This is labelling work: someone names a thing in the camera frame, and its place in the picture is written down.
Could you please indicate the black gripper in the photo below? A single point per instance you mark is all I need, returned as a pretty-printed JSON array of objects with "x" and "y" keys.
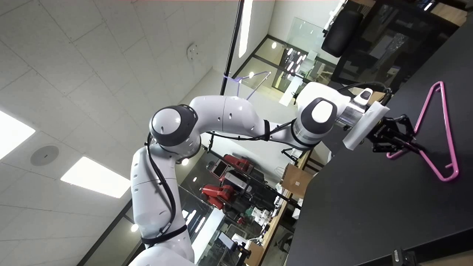
[{"x": 387, "y": 131}]

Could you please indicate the brown cardboard box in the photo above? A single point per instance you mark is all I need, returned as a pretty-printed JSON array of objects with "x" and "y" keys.
[{"x": 298, "y": 180}]

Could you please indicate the black office chair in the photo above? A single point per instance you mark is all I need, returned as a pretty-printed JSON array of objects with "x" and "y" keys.
[{"x": 342, "y": 31}]

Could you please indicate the lavender clothes hanger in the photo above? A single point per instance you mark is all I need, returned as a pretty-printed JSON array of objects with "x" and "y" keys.
[{"x": 257, "y": 81}]

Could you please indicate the white ceiling sensor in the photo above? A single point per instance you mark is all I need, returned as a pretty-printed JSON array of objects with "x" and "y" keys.
[{"x": 192, "y": 50}]

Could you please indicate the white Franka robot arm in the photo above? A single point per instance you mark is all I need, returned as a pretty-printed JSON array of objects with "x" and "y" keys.
[{"x": 223, "y": 115}]

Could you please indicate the black framed glass cabinet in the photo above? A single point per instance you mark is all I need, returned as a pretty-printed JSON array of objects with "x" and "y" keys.
[{"x": 394, "y": 44}]

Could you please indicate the black stand pole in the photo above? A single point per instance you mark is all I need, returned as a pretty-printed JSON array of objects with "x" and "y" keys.
[{"x": 233, "y": 46}]

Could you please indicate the square ceiling light panel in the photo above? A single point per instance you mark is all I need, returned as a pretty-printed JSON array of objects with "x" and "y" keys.
[
  {"x": 13, "y": 133},
  {"x": 97, "y": 177}
]

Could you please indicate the black panel box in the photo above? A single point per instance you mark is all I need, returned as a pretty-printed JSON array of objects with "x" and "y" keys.
[{"x": 333, "y": 148}]

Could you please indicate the red background robot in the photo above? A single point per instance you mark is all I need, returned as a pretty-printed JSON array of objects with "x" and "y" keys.
[{"x": 217, "y": 192}]

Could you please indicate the pink plastic clothes hanger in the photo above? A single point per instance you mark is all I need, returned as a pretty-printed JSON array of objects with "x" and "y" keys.
[{"x": 446, "y": 133}]

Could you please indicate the round grey ceiling speaker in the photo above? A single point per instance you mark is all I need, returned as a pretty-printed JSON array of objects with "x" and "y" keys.
[{"x": 45, "y": 153}]

